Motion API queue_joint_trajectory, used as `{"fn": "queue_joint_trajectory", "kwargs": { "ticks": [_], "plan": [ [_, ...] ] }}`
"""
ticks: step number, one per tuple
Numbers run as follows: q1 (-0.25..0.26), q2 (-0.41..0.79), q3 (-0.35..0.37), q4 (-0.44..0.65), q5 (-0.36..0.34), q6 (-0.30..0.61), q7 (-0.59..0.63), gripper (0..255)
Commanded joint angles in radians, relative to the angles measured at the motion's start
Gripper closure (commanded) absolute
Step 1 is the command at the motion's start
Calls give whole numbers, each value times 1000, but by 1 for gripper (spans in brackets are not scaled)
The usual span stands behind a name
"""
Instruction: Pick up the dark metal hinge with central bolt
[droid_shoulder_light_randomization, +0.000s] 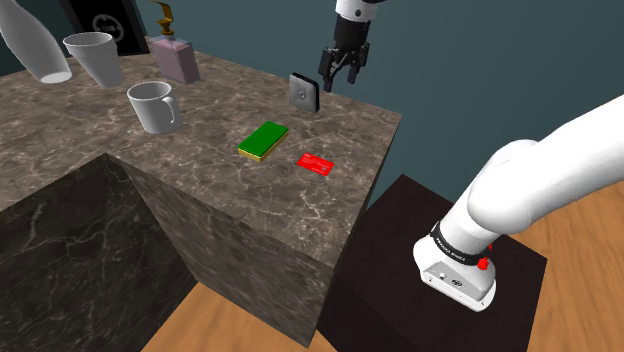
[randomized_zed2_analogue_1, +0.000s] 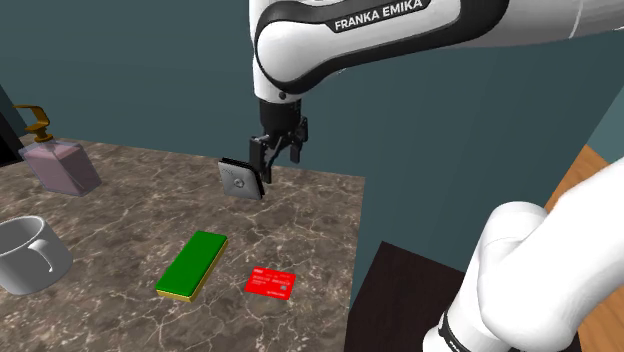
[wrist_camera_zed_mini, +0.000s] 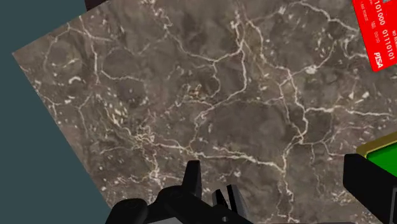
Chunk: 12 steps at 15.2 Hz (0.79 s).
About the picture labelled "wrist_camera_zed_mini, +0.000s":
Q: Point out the red bank card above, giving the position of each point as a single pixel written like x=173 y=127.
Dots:
x=380 y=31

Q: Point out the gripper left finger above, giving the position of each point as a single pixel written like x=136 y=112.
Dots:
x=173 y=204

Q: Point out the green and yellow box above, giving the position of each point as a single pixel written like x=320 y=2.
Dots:
x=384 y=155

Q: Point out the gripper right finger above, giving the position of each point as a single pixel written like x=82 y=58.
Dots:
x=369 y=183

